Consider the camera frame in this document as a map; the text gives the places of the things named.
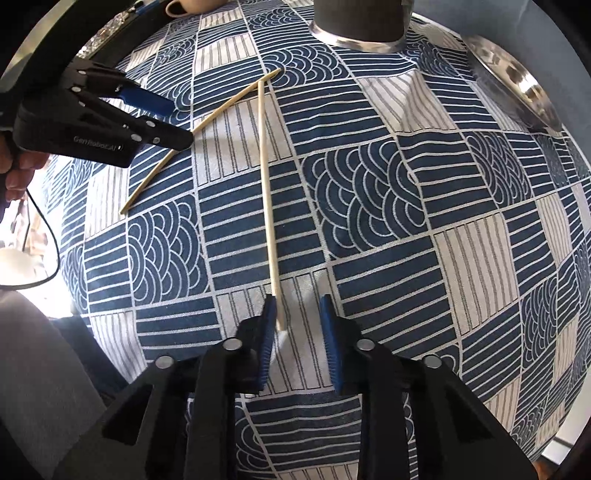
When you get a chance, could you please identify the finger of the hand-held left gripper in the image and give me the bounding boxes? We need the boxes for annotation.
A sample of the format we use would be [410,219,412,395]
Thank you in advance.
[69,88,195,152]
[62,65,177,119]

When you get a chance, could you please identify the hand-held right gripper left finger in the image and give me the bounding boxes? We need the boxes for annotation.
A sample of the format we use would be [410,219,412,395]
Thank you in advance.
[53,294,279,480]

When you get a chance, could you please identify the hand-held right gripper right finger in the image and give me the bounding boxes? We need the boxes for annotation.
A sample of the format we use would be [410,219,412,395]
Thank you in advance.
[318,294,543,480]

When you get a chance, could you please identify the thin bamboo chopstick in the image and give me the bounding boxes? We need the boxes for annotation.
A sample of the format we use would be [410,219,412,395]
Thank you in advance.
[119,68,283,215]
[256,79,287,334]

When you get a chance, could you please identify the black chopstick holder cup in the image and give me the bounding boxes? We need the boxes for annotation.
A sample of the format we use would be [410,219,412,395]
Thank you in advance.
[308,0,414,54]

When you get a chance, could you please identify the person's left hand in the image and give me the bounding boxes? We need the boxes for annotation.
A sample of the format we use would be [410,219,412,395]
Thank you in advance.
[0,131,51,205]

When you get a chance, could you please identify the black side table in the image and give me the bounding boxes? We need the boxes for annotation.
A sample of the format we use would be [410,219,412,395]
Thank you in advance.
[0,0,153,134]

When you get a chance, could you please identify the beige ceramic mug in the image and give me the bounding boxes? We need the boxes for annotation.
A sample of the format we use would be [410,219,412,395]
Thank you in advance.
[165,0,227,18]

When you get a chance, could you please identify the blue patterned tablecloth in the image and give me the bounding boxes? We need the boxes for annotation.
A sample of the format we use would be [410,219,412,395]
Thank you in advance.
[39,0,591,480]

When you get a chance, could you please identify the shiny metal bowl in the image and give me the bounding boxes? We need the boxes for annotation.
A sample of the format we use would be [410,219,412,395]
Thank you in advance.
[466,34,564,134]

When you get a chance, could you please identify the black cable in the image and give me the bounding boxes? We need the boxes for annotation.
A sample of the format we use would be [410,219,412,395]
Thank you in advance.
[0,187,61,291]

